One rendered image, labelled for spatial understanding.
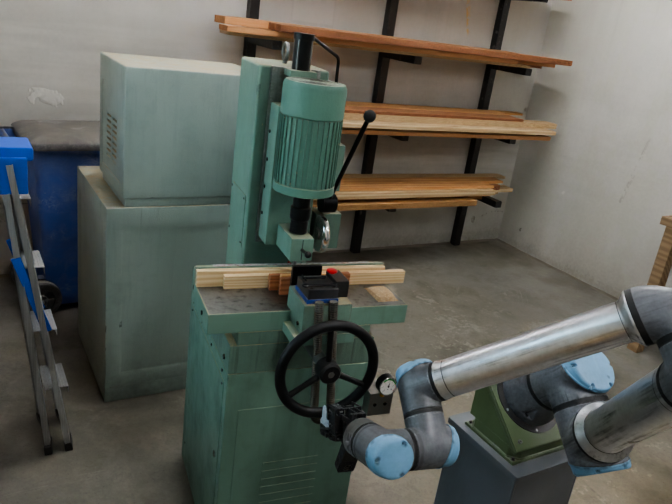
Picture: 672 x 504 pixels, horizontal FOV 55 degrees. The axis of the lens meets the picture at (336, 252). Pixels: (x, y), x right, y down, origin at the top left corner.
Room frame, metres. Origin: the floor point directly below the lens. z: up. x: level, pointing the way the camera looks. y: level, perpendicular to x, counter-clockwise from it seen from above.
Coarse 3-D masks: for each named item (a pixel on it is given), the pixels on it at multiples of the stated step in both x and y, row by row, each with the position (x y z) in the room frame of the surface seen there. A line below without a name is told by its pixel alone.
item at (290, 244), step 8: (280, 224) 1.85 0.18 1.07; (288, 224) 1.86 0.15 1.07; (280, 232) 1.83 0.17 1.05; (288, 232) 1.79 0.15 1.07; (280, 240) 1.82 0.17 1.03; (288, 240) 1.76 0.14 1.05; (296, 240) 1.74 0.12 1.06; (304, 240) 1.75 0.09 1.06; (312, 240) 1.76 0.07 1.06; (280, 248) 1.82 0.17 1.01; (288, 248) 1.75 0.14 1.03; (296, 248) 1.74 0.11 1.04; (304, 248) 1.75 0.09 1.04; (312, 248) 1.76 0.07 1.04; (288, 256) 1.75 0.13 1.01; (296, 256) 1.74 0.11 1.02; (304, 256) 1.75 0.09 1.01
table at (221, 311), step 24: (216, 288) 1.70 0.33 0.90; (264, 288) 1.75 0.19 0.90; (360, 288) 1.85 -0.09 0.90; (216, 312) 1.55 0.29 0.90; (240, 312) 1.57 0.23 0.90; (264, 312) 1.59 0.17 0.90; (288, 312) 1.62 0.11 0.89; (360, 312) 1.71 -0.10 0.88; (384, 312) 1.74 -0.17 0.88; (288, 336) 1.56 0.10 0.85
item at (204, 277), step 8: (200, 272) 1.69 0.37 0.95; (208, 272) 1.70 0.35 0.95; (216, 272) 1.71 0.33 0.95; (224, 272) 1.72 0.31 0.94; (232, 272) 1.73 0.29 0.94; (240, 272) 1.74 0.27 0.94; (248, 272) 1.75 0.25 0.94; (256, 272) 1.76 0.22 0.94; (264, 272) 1.77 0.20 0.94; (272, 272) 1.78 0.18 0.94; (280, 272) 1.79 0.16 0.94; (200, 280) 1.69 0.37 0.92; (208, 280) 1.70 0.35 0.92; (216, 280) 1.71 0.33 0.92
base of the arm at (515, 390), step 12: (504, 384) 1.68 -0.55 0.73; (516, 384) 1.65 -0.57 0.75; (528, 384) 1.63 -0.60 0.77; (516, 396) 1.64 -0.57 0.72; (528, 396) 1.62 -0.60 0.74; (516, 408) 1.63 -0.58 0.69; (528, 408) 1.61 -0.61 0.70; (540, 408) 1.60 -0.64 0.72; (528, 420) 1.62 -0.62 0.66; (540, 420) 1.62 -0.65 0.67
